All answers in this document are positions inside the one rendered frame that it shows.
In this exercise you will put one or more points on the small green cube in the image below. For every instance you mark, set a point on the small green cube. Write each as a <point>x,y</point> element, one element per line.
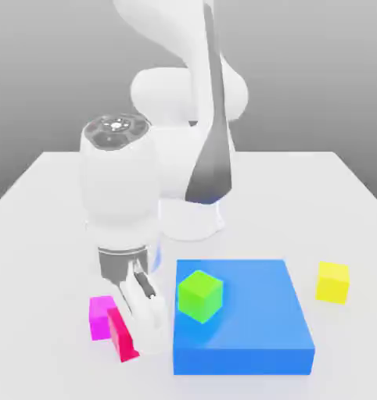
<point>199,296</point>

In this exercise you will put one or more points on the small red cube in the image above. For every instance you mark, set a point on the small red cube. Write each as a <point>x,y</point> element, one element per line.
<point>121,339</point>

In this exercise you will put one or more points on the small yellow cube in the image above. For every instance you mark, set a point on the small yellow cube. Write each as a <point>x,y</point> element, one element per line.
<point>332,282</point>

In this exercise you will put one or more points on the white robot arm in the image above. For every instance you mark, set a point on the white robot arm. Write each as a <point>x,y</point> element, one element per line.
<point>119,187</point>

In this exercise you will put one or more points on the small magenta cube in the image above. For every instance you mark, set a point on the small magenta cube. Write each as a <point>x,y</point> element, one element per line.
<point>98,315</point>

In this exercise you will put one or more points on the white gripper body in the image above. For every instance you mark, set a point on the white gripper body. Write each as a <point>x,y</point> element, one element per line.
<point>146,315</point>

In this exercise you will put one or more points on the large blue box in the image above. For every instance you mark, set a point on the large blue box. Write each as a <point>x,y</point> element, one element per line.
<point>254,312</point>

